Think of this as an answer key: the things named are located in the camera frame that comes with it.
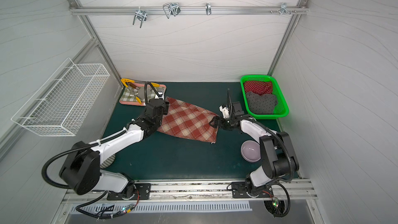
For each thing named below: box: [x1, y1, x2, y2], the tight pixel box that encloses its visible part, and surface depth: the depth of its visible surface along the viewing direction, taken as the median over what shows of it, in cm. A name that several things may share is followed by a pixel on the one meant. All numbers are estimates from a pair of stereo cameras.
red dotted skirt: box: [243, 80, 273, 95], surface depth 111 cm
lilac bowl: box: [240, 140, 262, 163], surface depth 86 cm
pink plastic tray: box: [119, 82, 167, 106], surface depth 113 cm
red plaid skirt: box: [157, 96, 221, 144], surface depth 96 cm
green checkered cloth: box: [120, 86, 166, 102], surface depth 113 cm
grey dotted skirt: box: [246, 91, 278, 115], surface depth 100 cm
